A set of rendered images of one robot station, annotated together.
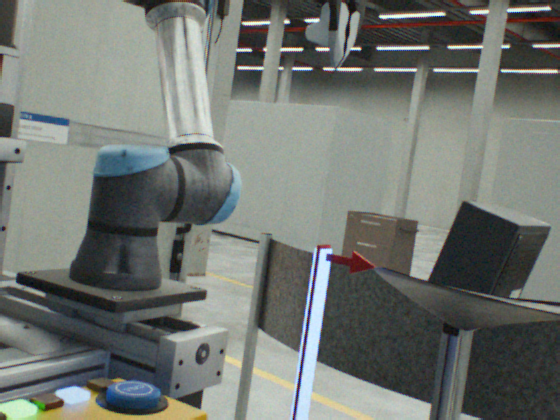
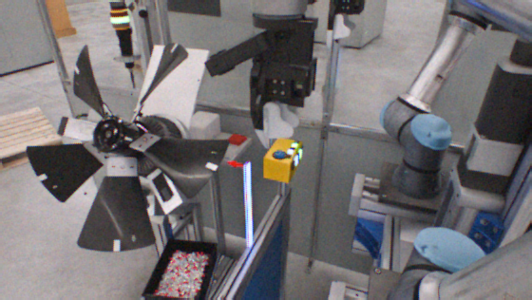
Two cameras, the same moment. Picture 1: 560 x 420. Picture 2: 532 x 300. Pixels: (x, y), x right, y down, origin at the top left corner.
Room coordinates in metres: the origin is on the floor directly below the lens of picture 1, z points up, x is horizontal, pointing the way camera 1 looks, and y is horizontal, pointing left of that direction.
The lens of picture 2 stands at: (1.50, -0.14, 1.71)
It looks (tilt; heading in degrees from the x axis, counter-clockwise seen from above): 32 degrees down; 169
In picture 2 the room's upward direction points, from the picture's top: straight up
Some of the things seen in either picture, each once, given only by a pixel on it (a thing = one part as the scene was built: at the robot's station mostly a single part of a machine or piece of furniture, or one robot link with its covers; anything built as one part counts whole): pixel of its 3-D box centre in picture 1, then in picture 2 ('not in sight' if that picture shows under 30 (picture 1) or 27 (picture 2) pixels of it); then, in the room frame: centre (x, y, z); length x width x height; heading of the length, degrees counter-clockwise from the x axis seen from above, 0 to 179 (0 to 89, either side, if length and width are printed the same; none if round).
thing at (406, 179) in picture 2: not in sight; (419, 172); (0.74, 0.51, 1.09); 0.15 x 0.15 x 0.10
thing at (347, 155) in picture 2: not in sight; (247, 184); (-0.05, 0.04, 0.50); 2.59 x 0.03 x 0.91; 58
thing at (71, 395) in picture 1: (72, 395); not in sight; (0.52, 0.14, 1.08); 0.02 x 0.02 x 0.01; 58
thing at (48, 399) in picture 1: (46, 401); not in sight; (0.50, 0.15, 1.08); 0.02 x 0.02 x 0.01; 58
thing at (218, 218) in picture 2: not in sight; (217, 208); (0.03, -0.15, 0.42); 0.04 x 0.04 x 0.83; 58
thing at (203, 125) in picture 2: not in sight; (199, 127); (-0.04, -0.20, 0.92); 0.17 x 0.16 x 0.11; 148
